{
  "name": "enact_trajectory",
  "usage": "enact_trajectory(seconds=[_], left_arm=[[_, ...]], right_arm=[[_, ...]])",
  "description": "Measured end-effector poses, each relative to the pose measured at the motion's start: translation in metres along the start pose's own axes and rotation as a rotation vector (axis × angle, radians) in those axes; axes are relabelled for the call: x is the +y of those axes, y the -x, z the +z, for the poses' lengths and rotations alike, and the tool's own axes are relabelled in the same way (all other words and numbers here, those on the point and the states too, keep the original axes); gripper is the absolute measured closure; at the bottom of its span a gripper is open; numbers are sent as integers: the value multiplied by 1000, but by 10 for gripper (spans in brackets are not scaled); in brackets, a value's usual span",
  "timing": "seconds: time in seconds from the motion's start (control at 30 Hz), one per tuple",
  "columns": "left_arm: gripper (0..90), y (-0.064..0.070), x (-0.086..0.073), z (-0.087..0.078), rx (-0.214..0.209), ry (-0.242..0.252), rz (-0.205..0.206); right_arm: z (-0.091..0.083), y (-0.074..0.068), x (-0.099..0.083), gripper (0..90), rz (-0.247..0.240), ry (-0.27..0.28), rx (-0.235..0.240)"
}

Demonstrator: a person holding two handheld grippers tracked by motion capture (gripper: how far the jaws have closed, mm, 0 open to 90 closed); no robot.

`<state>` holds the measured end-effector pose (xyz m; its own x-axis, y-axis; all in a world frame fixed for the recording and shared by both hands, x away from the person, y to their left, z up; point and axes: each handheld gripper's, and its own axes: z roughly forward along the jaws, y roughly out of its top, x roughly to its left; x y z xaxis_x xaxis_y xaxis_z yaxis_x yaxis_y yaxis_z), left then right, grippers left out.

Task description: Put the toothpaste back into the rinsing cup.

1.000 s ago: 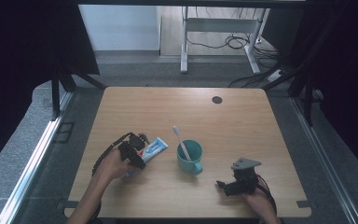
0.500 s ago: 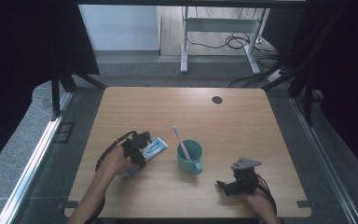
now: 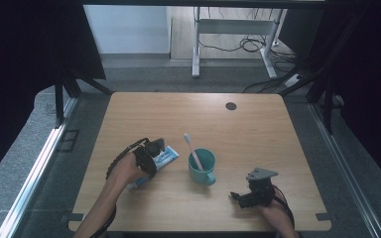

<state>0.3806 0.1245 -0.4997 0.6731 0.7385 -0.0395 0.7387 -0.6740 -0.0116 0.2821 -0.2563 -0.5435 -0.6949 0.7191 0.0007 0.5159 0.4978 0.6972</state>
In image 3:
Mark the black curtain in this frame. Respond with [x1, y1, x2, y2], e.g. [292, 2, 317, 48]
[279, 0, 381, 196]
[0, 0, 107, 188]

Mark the aluminium rail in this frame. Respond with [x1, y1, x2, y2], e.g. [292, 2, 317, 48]
[309, 101, 381, 238]
[0, 96, 81, 238]

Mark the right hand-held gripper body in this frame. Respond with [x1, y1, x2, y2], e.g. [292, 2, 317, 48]
[245, 167, 280, 208]

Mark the person's left hand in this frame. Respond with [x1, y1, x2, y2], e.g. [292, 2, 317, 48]
[106, 152, 151, 192]

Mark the white desk frame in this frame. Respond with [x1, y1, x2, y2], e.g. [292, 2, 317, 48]
[191, 6, 288, 79]

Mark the person's right hand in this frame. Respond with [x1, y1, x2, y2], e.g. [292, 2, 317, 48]
[256, 197, 292, 229]

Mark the bundle of black floor cables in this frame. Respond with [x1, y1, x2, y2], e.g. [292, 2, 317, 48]
[197, 35, 300, 64]

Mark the teal cup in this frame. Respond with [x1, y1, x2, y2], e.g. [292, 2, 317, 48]
[187, 147, 217, 187]

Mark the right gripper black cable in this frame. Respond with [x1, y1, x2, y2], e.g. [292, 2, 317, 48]
[272, 185, 296, 230]

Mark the pink toothbrush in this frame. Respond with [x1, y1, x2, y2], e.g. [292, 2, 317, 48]
[183, 133, 204, 173]

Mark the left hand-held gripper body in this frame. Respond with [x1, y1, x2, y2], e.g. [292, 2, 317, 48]
[132, 137, 167, 170]

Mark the white power strip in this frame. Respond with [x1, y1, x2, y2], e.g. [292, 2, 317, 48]
[284, 73, 304, 88]

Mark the black metal stand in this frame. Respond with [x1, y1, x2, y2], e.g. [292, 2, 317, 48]
[54, 68, 115, 129]
[279, 64, 345, 135]

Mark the toothpaste tube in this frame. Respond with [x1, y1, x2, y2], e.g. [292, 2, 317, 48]
[126, 145, 181, 191]

